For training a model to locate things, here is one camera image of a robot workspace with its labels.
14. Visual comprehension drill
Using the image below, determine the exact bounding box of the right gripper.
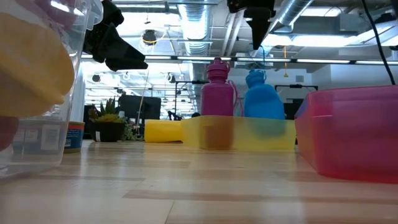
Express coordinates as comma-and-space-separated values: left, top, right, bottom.
226, 0, 277, 51

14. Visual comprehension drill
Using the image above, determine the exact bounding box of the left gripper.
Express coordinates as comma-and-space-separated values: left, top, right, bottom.
82, 0, 149, 73

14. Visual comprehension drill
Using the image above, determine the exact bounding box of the blue plastic bottle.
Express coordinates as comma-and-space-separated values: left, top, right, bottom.
243, 68, 286, 139

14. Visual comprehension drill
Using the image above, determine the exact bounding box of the purple plastic bottle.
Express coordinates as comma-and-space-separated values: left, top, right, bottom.
200, 57, 241, 151

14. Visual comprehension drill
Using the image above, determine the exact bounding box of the red toy apple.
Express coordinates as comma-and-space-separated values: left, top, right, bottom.
32, 0, 80, 30

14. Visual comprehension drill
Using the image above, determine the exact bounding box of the yellow plastic bottle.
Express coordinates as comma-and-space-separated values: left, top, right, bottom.
144, 119, 185, 144

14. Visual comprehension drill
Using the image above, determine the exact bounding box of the silver tin can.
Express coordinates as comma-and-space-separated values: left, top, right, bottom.
12, 119, 86, 155

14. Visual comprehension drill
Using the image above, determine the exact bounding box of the yellow translucent plastic bin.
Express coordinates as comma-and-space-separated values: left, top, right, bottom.
181, 115, 297, 152

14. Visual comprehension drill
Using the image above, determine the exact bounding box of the clear plastic bin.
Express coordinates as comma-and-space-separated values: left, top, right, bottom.
0, 0, 104, 179

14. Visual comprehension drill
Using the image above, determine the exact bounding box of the pink translucent plastic bin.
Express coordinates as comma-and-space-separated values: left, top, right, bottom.
294, 84, 398, 184

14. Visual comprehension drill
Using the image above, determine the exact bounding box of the black ceiling device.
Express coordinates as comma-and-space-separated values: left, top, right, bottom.
142, 29, 158, 46

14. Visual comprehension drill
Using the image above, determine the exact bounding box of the black computer monitor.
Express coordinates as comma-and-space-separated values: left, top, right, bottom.
119, 94, 162, 121

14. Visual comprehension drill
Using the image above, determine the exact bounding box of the white pillar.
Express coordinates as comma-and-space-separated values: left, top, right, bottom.
73, 67, 86, 123

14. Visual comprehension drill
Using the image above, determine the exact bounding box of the potted succulent plant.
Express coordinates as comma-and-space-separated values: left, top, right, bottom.
88, 97, 135, 143

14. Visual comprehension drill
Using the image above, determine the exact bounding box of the silver air duct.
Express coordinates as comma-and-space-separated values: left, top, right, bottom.
248, 0, 313, 60
178, 0, 212, 57

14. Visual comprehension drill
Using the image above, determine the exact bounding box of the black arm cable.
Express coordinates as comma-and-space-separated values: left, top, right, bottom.
361, 0, 396, 86

